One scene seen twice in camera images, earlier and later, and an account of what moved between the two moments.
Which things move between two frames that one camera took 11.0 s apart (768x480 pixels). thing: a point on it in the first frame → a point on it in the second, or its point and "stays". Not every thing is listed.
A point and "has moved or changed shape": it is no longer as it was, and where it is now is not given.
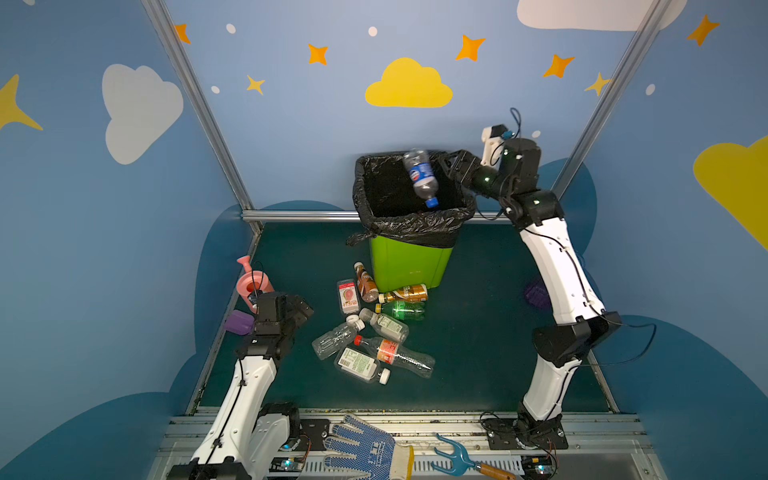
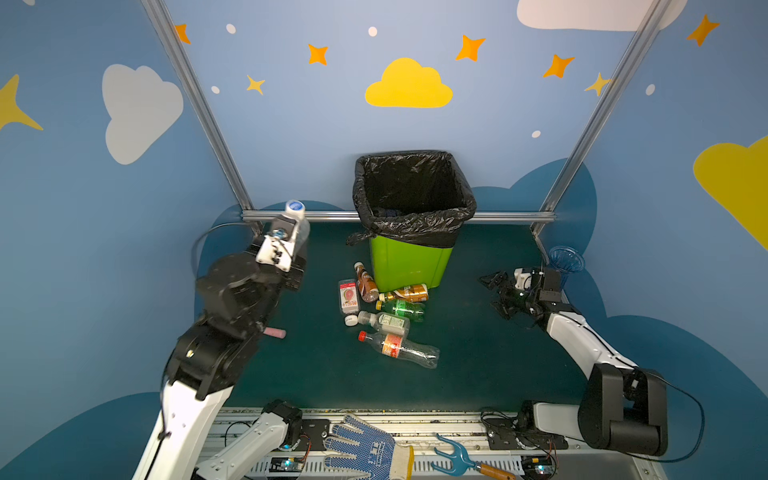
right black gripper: x=455 y=165 → x=519 y=297
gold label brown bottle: x=412 y=293 stays
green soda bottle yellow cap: x=401 y=309 stays
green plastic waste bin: x=401 y=264 stays
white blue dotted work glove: x=376 y=454 stays
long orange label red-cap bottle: x=392 y=352 has moved or changed shape
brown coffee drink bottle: x=367 y=287 stays
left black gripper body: x=298 y=309 → x=294 y=264
